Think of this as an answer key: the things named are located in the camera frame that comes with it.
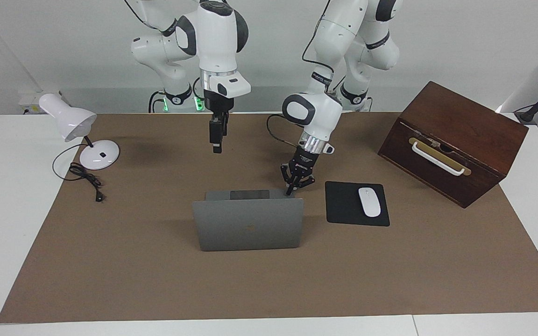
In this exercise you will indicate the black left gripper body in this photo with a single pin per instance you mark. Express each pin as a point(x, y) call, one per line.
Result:
point(304, 162)

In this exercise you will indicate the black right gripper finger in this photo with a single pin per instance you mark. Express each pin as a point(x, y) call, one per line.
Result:
point(218, 148)
point(214, 133)

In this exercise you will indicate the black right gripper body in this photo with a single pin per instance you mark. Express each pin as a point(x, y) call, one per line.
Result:
point(216, 105)

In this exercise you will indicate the white computer mouse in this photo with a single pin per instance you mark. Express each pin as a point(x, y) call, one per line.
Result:
point(369, 202)

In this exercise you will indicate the brass box plate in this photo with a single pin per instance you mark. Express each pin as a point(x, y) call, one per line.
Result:
point(467, 171)

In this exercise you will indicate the white wall socket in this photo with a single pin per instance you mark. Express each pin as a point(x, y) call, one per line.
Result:
point(28, 105)

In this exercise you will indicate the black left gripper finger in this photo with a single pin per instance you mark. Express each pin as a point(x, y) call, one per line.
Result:
point(306, 182)
point(286, 175)

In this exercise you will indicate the white desk lamp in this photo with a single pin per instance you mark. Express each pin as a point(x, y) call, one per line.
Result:
point(70, 121)

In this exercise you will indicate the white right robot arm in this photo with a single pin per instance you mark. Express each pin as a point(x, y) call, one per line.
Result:
point(215, 37)

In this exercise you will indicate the grey laptop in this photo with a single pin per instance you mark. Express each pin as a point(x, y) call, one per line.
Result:
point(250, 224)

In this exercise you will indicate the black mouse pad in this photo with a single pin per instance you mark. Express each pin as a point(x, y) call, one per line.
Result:
point(341, 205)

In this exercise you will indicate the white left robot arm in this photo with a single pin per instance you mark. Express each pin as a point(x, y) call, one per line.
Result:
point(325, 112)

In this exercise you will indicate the dark wooden box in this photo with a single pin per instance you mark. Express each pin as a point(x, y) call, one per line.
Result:
point(465, 121)

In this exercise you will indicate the brown table mat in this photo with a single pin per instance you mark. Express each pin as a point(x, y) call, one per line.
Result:
point(157, 280)

